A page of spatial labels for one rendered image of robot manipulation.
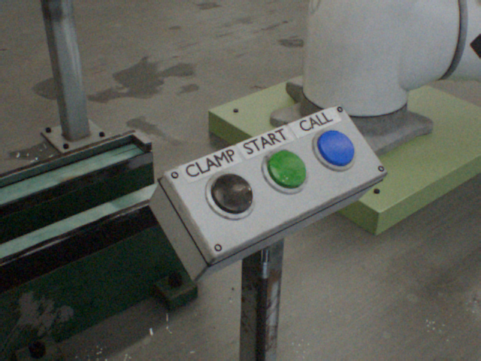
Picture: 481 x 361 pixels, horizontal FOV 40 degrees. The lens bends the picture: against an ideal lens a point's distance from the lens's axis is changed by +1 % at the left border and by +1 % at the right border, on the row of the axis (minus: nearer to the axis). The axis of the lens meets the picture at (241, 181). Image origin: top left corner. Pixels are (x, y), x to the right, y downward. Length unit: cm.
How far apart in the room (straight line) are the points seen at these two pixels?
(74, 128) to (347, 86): 41
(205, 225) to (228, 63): 87
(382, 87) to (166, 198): 51
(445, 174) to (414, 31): 20
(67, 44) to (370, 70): 42
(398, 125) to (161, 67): 51
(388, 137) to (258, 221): 53
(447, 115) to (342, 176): 60
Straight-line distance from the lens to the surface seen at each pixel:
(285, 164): 47
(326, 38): 89
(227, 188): 44
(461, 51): 93
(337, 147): 50
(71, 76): 100
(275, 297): 57
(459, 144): 101
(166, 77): 123
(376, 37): 87
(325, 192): 48
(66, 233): 65
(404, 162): 94
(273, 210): 46
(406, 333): 74
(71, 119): 102
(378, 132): 94
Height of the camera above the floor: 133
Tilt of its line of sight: 34 degrees down
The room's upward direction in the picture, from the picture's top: 1 degrees clockwise
